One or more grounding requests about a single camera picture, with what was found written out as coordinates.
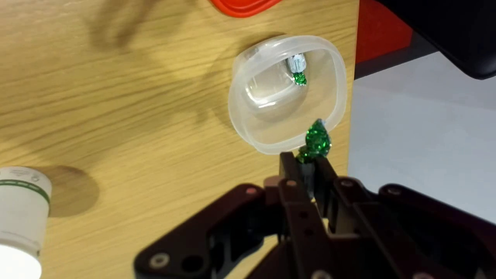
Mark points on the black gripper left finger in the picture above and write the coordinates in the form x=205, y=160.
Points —
x=258, y=233

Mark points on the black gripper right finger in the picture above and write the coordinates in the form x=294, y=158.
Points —
x=404, y=233

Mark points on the green white candy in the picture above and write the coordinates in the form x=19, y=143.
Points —
x=317, y=140
x=297, y=64

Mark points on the red plastic lid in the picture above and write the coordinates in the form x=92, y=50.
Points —
x=242, y=7

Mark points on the clear plastic bowl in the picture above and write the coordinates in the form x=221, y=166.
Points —
x=269, y=124

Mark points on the black office chair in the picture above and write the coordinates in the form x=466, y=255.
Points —
x=455, y=31

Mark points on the white paper cup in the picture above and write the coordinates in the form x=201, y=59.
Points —
x=21, y=217

